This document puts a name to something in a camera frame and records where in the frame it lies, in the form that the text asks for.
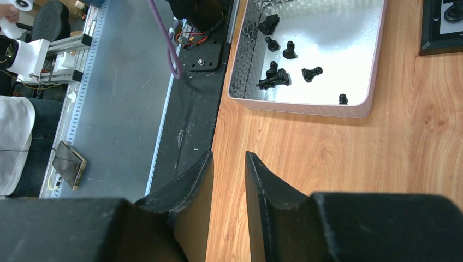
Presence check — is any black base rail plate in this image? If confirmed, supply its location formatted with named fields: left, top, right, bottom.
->
left=148, top=0, right=240, bottom=198

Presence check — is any black chess piece in tray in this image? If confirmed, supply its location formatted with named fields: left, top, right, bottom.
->
left=301, top=67, right=323, bottom=83
left=256, top=61, right=291, bottom=90
left=258, top=14, right=280, bottom=35

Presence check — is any aluminium frame rail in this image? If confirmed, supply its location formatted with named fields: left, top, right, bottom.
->
left=0, top=7, right=109, bottom=200

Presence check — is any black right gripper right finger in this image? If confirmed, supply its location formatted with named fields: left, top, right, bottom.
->
left=245, top=152, right=462, bottom=261

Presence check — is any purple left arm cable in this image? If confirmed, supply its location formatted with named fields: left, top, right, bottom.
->
left=147, top=0, right=185, bottom=80

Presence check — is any black and white chessboard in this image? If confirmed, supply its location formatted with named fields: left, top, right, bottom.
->
left=419, top=0, right=462, bottom=56

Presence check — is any smartphone on bench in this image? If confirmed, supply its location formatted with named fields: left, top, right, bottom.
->
left=52, top=140, right=87, bottom=190

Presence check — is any black pawn in tray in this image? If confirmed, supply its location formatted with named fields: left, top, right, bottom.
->
left=339, top=93, right=348, bottom=105

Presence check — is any silver metal tray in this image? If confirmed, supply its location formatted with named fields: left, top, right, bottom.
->
left=228, top=1, right=387, bottom=118

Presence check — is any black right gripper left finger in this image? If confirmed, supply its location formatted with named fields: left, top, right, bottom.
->
left=1, top=151, right=214, bottom=261

